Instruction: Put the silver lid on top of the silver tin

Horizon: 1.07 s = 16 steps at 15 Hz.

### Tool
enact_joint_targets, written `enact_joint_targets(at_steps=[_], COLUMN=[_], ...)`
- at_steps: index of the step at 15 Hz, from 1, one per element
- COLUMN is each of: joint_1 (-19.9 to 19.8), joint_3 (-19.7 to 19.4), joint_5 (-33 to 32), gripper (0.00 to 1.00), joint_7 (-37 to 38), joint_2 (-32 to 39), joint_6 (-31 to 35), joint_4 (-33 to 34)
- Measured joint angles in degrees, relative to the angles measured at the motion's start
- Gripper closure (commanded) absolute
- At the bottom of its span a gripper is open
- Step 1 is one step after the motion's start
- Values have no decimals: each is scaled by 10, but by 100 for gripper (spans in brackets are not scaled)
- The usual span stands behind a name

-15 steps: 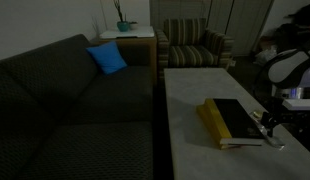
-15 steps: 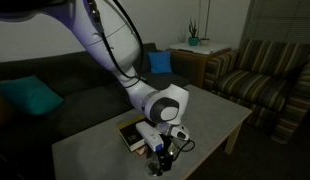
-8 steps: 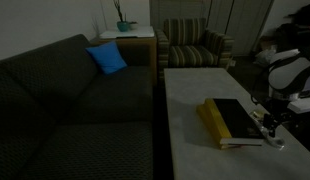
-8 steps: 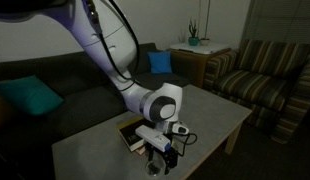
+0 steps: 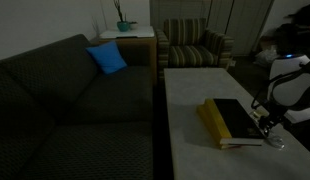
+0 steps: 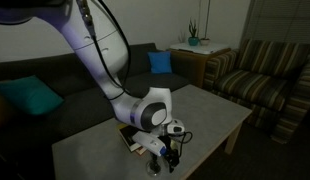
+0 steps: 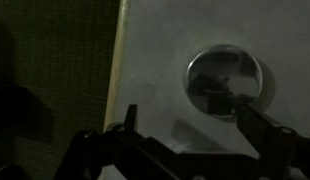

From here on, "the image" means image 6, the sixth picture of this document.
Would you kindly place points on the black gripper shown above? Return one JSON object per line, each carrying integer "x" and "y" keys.
{"x": 172, "y": 145}

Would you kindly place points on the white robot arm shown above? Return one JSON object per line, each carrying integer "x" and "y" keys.
{"x": 95, "y": 50}

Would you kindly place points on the yellow reddish book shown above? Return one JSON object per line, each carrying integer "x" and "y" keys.
{"x": 141, "y": 150}

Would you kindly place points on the blue cushion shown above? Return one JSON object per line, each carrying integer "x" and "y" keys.
{"x": 160, "y": 63}

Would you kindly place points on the wooden side table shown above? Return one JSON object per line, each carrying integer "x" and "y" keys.
{"x": 191, "y": 66}

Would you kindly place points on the dark grey sofa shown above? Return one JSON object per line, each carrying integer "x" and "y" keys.
{"x": 61, "y": 110}

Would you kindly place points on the white tray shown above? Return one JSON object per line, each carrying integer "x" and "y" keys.
{"x": 201, "y": 48}

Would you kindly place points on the striped armchair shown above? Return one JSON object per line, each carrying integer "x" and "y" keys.
{"x": 258, "y": 83}

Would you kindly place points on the teal plant pot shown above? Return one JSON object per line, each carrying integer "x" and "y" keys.
{"x": 193, "y": 41}

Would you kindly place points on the small white pot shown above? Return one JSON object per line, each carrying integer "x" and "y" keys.
{"x": 205, "y": 41}

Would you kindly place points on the green potted plant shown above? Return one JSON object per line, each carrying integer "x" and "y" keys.
{"x": 193, "y": 28}

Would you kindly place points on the teal cushion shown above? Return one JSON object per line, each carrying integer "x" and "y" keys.
{"x": 28, "y": 96}

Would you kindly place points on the window blinds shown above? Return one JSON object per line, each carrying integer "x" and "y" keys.
{"x": 281, "y": 20}

